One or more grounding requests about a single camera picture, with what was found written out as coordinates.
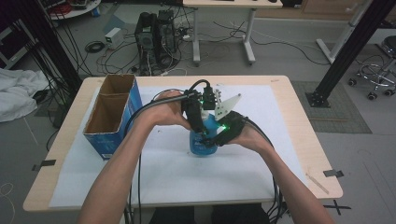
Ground black aluminium frame post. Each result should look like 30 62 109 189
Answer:
305 0 396 109
12 0 83 93

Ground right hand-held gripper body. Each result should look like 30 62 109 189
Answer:
214 89 249 147

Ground coiled black cable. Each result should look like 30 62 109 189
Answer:
84 40 106 54

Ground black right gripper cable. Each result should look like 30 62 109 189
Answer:
244 117 287 224

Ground person's left hand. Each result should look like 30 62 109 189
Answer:
137 90 193 132

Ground black tape strip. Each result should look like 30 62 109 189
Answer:
31 159 57 172
322 169 345 178

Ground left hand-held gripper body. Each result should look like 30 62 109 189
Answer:
180 86 219 119

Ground white crumpled cloth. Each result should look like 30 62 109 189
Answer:
0 67 50 123

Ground white-legged wooden desk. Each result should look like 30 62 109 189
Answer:
182 0 284 67

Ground blue plastic bottle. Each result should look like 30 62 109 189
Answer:
189 111 219 158

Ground grey floor mat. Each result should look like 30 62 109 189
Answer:
290 80 374 135

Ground round white table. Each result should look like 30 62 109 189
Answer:
43 0 103 21

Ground office chair with castors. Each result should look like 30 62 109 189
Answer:
347 35 396 101

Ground person's right hand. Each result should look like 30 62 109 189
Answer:
228 120 276 156

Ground blue cardboard box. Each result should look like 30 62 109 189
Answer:
82 73 144 161

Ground small white box device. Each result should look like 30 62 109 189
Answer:
104 26 124 49

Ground white metal stand leg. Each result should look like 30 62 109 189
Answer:
315 0 375 65

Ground black computer tower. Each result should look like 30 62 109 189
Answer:
134 9 176 77

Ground white foam mat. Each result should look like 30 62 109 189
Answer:
49 84 308 209

